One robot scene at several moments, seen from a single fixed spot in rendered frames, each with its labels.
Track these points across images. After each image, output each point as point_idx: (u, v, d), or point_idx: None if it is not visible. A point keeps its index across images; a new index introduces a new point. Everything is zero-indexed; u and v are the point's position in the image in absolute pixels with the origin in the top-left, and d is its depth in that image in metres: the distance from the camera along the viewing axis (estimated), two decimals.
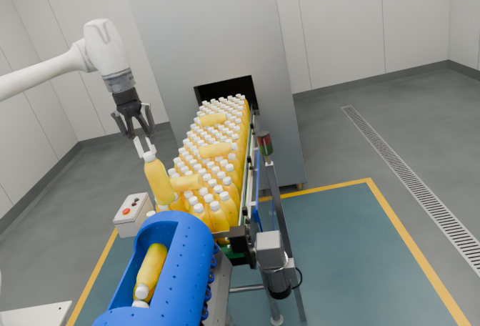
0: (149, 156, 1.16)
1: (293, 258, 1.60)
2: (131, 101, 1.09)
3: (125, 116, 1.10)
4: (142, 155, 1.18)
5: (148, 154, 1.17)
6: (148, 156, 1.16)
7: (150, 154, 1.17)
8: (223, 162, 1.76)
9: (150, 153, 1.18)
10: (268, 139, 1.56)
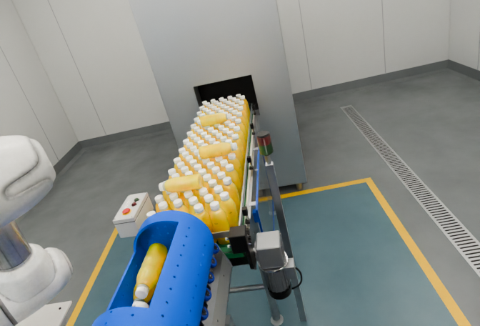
0: (178, 204, 1.51)
1: (293, 258, 1.60)
2: None
3: None
4: None
5: (178, 201, 1.52)
6: (178, 204, 1.51)
7: (178, 201, 1.52)
8: (223, 162, 1.76)
9: (178, 201, 1.52)
10: (268, 139, 1.56)
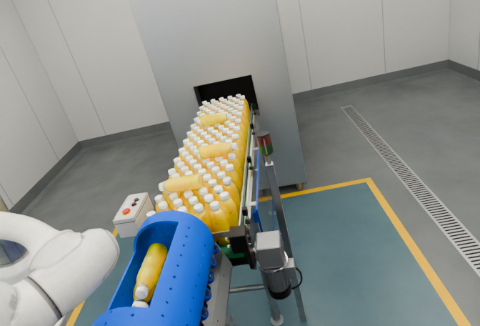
0: (178, 204, 1.51)
1: (293, 258, 1.60)
2: None
3: None
4: None
5: (178, 201, 1.52)
6: (178, 204, 1.51)
7: (178, 201, 1.52)
8: (223, 162, 1.76)
9: (178, 201, 1.52)
10: (268, 139, 1.56)
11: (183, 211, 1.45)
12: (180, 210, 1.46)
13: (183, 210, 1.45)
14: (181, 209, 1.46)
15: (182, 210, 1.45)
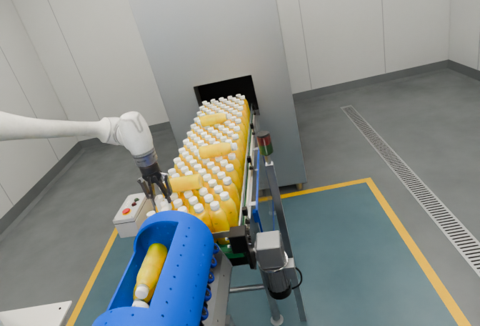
0: (178, 204, 1.51)
1: (293, 258, 1.60)
2: (153, 172, 1.38)
3: (148, 182, 1.40)
4: (161, 210, 1.47)
5: (178, 201, 1.52)
6: (178, 204, 1.51)
7: (178, 201, 1.52)
8: (223, 162, 1.76)
9: (178, 201, 1.52)
10: (268, 139, 1.56)
11: (183, 211, 1.45)
12: (180, 210, 1.46)
13: (183, 210, 1.45)
14: (181, 209, 1.46)
15: (182, 210, 1.45)
